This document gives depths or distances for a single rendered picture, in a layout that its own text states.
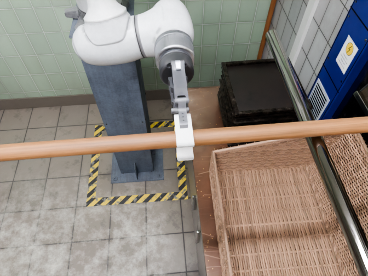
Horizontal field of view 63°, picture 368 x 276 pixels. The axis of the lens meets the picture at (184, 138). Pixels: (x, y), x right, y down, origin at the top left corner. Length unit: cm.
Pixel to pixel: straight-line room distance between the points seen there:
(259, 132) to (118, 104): 92
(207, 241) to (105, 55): 70
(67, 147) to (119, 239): 123
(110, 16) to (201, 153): 71
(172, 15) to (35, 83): 162
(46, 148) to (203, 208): 71
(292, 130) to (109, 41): 45
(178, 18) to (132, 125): 85
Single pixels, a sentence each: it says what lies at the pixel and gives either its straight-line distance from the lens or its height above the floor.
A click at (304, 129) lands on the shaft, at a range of 58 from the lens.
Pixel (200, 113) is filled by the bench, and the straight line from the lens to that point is 138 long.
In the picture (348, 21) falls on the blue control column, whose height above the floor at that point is 106.
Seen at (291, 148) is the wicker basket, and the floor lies 73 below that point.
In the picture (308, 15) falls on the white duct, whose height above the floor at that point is 90.
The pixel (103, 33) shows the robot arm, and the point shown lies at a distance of 74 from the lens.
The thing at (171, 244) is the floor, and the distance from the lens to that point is 170.
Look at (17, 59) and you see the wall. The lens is 214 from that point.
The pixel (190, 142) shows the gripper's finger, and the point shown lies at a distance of 51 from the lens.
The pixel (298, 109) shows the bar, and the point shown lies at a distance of 66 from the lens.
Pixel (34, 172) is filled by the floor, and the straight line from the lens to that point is 208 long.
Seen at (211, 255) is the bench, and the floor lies 58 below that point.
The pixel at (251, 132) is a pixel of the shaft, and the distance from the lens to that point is 55.
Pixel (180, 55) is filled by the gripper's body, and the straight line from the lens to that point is 65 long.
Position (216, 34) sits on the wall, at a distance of 191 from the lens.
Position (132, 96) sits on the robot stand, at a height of 68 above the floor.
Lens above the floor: 164
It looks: 55 degrees down
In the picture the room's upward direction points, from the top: straight up
